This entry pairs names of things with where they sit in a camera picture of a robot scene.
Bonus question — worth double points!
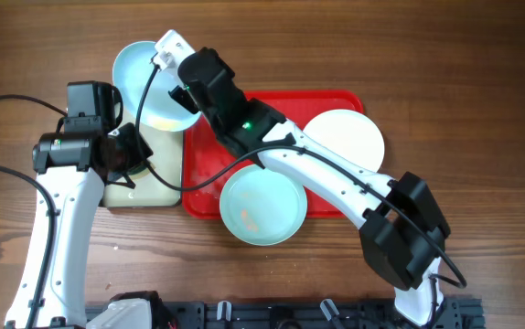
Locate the black cable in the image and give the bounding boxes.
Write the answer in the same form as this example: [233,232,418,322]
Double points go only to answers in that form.
[134,63,468,290]
[0,93,68,329]

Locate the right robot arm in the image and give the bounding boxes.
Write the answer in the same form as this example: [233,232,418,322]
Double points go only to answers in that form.
[158,48,450,326]

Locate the white plate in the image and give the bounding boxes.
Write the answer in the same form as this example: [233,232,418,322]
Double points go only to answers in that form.
[303,109,385,172]

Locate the mint green plate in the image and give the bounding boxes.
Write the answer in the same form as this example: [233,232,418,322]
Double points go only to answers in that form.
[220,164,308,246]

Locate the red plastic tray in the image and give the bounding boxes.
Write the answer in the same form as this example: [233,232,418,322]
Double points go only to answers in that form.
[181,90,365,219]

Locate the light blue plate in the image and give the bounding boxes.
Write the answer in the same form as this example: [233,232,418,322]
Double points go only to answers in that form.
[112,41,200,132]

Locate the black water basin tray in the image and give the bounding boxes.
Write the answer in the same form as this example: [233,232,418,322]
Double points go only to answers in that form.
[102,109,185,209]

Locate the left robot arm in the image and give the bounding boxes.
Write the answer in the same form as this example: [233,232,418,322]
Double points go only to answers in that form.
[5,81,150,328]

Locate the left black cable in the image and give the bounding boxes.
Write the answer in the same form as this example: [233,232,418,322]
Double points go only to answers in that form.
[0,93,68,329]

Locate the green yellow sponge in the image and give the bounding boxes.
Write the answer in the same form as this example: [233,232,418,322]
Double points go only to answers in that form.
[126,162,151,180]

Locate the right black cable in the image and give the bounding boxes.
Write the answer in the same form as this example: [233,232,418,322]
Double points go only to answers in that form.
[134,63,468,290]

